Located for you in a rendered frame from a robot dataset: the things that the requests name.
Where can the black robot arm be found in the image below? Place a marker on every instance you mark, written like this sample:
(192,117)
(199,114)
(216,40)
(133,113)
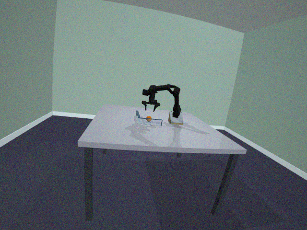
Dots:
(153,89)

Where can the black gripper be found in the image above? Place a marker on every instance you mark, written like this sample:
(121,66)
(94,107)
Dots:
(155,106)

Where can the clear l-shaped low wall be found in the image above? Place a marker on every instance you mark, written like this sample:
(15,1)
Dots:
(148,121)

